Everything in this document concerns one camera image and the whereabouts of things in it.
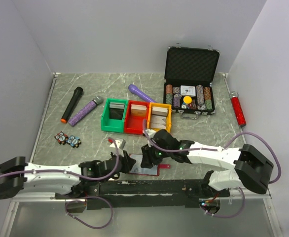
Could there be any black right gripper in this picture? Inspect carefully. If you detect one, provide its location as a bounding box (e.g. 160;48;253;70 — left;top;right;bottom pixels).
140;140;173;169

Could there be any red leather card holder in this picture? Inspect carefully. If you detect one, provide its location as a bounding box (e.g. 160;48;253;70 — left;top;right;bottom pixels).
129;154;171;176

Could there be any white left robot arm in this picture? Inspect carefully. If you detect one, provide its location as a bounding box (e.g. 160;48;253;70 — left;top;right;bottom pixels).
0;152;136;200

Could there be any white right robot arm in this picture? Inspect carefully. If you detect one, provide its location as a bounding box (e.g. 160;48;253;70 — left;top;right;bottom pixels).
141;129;274;197

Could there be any blue owl card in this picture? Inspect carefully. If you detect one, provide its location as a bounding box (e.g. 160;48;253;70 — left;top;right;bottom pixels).
67;135;81;148

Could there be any red plastic card bin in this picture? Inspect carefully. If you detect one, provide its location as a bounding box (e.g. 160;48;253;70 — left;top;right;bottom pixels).
123;100;149;135

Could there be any yellow plastic card bin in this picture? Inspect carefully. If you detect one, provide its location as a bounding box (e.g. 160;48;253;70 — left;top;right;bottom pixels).
146;102;172;132

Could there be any red owl card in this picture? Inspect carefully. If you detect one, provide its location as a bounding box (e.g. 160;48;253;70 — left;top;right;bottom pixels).
54;131;69;145

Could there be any green plastic card bin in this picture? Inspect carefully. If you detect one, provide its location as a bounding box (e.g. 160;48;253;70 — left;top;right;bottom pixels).
101;98;128;133

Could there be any white playing card deck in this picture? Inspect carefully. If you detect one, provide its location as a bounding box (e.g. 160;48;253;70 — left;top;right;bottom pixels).
180;85;196;97

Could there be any purple glitter toy microphone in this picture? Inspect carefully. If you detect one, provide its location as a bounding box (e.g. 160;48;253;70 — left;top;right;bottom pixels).
68;95;104;126

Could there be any yellow poker dealer chip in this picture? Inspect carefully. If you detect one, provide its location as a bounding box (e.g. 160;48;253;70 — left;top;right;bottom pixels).
183;96;192;104

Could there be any purple plastic toy microphone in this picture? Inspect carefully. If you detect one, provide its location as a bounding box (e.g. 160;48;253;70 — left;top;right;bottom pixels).
128;84;156;103

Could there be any black toy microphone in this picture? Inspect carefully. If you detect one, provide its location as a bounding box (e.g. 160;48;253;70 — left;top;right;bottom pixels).
60;86;83;123

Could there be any black poker chip case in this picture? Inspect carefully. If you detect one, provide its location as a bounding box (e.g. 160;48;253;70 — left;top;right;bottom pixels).
163;46;220;119

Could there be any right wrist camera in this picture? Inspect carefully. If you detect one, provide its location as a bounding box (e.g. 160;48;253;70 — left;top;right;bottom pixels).
143;129;156;143

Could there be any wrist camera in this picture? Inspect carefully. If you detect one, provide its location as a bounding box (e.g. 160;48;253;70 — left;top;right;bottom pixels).
108;138;126;156
143;129;156;143

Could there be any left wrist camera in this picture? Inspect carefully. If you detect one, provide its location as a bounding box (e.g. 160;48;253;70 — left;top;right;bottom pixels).
108;138;126;156

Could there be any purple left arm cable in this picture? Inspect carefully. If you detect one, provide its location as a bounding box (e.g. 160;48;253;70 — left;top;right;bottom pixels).
0;138;120;186

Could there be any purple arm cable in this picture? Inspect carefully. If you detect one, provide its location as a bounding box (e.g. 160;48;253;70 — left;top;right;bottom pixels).
0;138;120;186
142;119;282;185

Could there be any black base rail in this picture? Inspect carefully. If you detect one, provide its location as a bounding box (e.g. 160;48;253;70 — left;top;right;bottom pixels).
55;179;230;208

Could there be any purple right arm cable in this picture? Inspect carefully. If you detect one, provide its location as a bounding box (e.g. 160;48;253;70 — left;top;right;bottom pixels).
142;119;282;185

